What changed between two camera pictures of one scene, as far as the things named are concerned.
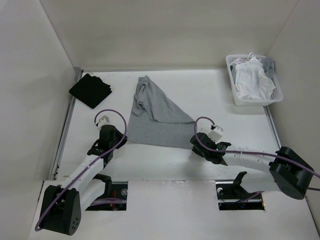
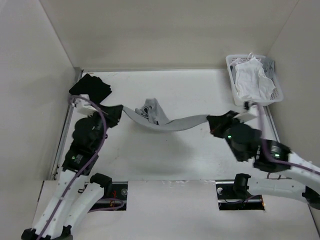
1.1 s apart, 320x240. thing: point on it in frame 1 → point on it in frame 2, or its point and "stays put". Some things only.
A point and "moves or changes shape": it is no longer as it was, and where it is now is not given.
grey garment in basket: [268, 67] stays put
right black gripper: [197, 151] → [217, 122]
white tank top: [250, 81] stays put
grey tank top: [155, 120] moves or changes shape
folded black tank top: [91, 90] stays put
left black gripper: [121, 137] → [112, 114]
